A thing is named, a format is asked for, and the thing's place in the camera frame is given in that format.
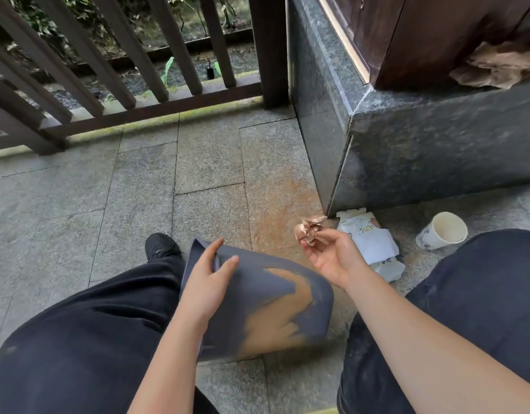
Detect brown wooden pillar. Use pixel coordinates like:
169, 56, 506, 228
316, 0, 530, 91

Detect person's black trousers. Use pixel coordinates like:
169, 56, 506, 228
0, 228, 530, 414

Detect person's right forearm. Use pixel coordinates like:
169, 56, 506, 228
344, 269, 530, 414

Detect white paper cup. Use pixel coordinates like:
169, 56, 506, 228
415, 211, 469, 251

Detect dark blue plastic bin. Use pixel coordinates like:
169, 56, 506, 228
178, 238, 334, 363

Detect person's left hand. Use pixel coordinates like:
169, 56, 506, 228
177, 237, 241, 331

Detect white wet wipes packet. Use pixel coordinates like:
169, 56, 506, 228
336, 208, 406, 284

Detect brass trim strip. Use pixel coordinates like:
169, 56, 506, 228
316, 0, 371, 85

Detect brown wipe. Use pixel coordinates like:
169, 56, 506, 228
294, 216, 328, 248

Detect grey granite plinth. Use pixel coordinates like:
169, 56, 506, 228
286, 0, 530, 219

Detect person's left forearm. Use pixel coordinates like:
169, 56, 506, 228
126, 305, 216, 414

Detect crumpled brown paper bag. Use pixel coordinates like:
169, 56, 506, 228
448, 38, 530, 91

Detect person's black left shoe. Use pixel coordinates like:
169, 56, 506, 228
144, 232, 183, 263

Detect dark wooden railing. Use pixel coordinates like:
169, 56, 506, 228
0, 0, 290, 156

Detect green plants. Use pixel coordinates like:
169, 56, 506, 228
5, 0, 253, 89

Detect person's right hand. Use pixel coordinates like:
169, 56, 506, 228
301, 228, 371, 292

